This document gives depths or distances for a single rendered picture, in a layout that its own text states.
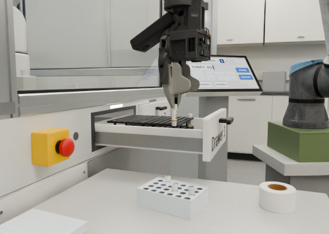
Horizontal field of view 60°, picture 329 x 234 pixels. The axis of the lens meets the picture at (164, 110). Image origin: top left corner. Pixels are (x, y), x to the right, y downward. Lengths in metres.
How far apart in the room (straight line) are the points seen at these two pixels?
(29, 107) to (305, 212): 0.59
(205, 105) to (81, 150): 1.17
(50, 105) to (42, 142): 0.10
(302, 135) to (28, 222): 0.79
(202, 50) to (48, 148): 0.37
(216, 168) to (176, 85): 1.40
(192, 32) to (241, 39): 3.62
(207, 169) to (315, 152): 0.99
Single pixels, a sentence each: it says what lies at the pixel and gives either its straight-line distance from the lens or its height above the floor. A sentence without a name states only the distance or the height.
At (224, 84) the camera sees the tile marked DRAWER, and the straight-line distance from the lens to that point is 1.78.
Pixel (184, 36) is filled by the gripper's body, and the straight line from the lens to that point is 0.56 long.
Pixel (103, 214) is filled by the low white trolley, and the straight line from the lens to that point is 0.60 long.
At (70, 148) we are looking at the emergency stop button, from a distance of 0.64.
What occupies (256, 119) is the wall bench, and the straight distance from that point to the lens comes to 3.79.
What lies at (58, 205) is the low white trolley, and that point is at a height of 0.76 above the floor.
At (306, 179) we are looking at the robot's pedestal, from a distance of 1.08.
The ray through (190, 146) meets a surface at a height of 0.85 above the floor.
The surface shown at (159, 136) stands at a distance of 0.76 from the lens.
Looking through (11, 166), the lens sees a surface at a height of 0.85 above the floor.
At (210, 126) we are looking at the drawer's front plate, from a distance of 0.71.
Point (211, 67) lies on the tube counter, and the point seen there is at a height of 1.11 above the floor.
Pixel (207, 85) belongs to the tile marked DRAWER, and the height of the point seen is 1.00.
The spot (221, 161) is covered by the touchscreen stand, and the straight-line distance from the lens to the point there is 1.93.
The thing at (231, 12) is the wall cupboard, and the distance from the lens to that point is 4.23.
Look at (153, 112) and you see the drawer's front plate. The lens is 1.20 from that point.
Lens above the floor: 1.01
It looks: 6 degrees down
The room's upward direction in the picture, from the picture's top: straight up
